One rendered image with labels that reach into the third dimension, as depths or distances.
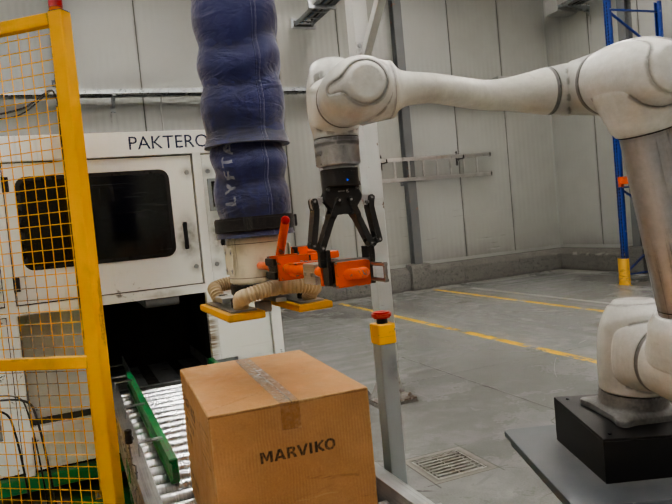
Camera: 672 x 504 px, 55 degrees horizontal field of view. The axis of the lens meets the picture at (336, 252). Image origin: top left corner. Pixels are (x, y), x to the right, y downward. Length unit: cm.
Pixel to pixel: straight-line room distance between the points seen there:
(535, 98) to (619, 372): 65
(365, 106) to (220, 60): 77
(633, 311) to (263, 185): 96
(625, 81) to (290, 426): 104
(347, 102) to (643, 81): 54
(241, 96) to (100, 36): 900
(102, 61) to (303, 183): 358
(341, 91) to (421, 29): 1131
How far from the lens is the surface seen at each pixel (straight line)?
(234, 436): 160
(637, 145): 139
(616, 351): 162
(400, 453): 238
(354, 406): 166
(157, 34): 1083
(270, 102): 180
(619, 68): 134
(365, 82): 109
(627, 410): 167
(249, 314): 168
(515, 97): 143
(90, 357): 223
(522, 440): 185
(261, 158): 176
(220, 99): 179
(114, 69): 1062
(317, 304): 174
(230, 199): 177
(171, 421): 307
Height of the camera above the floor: 137
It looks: 3 degrees down
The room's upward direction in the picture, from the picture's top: 5 degrees counter-clockwise
